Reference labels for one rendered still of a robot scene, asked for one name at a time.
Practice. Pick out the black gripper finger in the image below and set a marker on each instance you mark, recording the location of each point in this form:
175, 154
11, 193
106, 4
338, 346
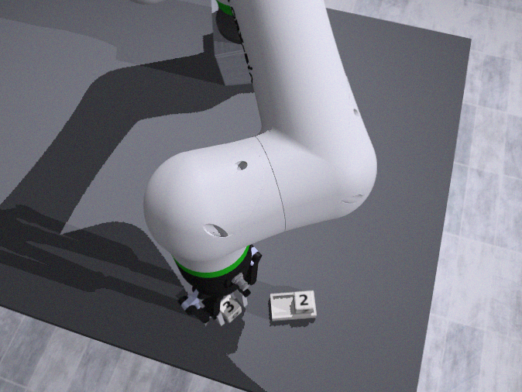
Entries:
250, 277
190, 304

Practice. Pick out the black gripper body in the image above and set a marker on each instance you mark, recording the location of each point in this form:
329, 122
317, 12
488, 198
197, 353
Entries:
204, 294

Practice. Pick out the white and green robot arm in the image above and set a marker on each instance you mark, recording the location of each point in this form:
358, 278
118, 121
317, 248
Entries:
312, 160

